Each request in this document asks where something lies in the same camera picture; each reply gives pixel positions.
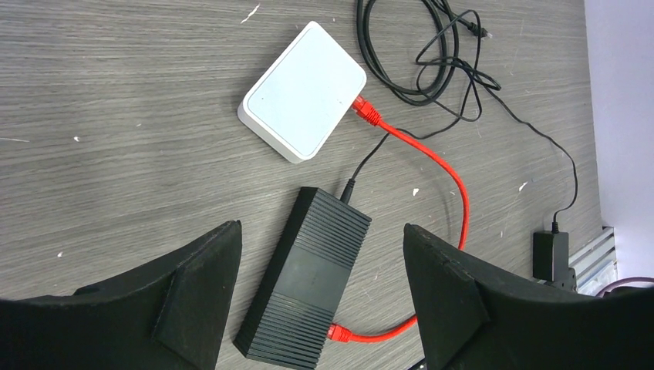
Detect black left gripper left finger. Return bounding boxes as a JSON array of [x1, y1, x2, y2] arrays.
[[1, 220, 242, 369]]

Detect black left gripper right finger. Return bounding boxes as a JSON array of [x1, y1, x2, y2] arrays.
[[403, 224, 653, 369]]

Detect black network switch blue ports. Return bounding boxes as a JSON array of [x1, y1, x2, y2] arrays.
[[234, 187, 372, 369]]

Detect red ethernet cable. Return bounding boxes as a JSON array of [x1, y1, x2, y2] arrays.
[[326, 95, 471, 344]]

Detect thin black power cable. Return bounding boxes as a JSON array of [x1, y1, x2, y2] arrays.
[[339, 0, 579, 236]]

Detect white router box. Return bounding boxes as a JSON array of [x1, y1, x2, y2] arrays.
[[238, 21, 367, 163]]

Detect black ethernet cable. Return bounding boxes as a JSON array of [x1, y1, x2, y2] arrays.
[[355, 0, 494, 108]]

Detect black power adapter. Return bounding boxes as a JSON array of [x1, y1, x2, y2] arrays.
[[532, 230, 569, 282]]

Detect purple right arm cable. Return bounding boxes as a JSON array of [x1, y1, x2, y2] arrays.
[[595, 276, 654, 298]]

